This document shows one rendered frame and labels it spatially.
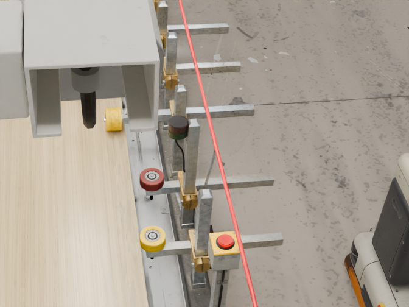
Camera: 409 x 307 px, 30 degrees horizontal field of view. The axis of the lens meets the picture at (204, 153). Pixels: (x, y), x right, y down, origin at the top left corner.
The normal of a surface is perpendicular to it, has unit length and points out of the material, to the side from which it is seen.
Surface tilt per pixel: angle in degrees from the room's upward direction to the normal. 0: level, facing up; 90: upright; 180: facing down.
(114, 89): 90
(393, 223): 90
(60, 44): 0
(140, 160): 0
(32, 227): 0
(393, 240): 90
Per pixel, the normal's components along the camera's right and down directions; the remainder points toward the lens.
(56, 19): 0.06, -0.72
